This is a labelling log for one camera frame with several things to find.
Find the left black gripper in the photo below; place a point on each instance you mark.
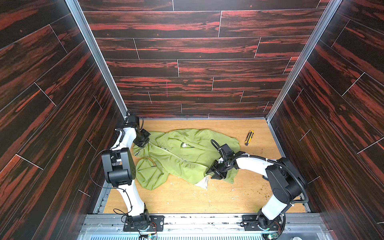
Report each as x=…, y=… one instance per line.
x=142, y=140

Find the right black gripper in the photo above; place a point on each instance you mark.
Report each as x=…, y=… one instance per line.
x=217, y=167

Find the green Snoopy zip jacket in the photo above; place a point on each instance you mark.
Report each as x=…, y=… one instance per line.
x=185, y=153

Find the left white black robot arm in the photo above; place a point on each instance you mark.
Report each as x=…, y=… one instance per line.
x=120, y=170

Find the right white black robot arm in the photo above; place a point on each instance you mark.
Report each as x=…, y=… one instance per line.
x=287, y=184

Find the yellow black utility knife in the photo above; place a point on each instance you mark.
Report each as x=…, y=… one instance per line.
x=249, y=137

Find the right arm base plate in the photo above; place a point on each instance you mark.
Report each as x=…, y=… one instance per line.
x=261, y=223

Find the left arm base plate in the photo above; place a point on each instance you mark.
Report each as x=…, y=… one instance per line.
x=144, y=223

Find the aluminium front rail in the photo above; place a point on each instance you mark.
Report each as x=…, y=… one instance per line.
x=204, y=227

